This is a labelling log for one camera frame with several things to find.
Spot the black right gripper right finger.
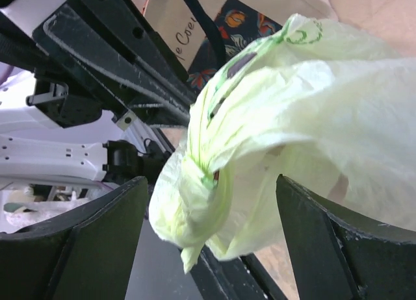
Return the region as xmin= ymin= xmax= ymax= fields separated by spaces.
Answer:
xmin=276 ymin=175 xmax=415 ymax=299

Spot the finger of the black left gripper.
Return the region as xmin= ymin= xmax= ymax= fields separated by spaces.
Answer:
xmin=42 ymin=4 xmax=195 ymax=118

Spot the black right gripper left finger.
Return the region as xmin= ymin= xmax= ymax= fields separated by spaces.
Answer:
xmin=1 ymin=177 xmax=148 ymax=299

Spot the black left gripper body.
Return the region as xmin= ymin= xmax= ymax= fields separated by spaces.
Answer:
xmin=0 ymin=0 xmax=196 ymax=129

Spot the beige canvas tote bag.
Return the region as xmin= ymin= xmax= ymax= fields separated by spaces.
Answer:
xmin=132 ymin=0 xmax=337 ymax=92

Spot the green avocado print bag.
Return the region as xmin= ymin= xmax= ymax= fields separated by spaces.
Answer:
xmin=149 ymin=14 xmax=415 ymax=271

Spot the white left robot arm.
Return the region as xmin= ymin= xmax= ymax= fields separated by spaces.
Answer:
xmin=1 ymin=0 xmax=196 ymax=184

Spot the white crumpled cloth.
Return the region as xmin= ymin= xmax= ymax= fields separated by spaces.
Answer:
xmin=1 ymin=182 xmax=117 ymax=233

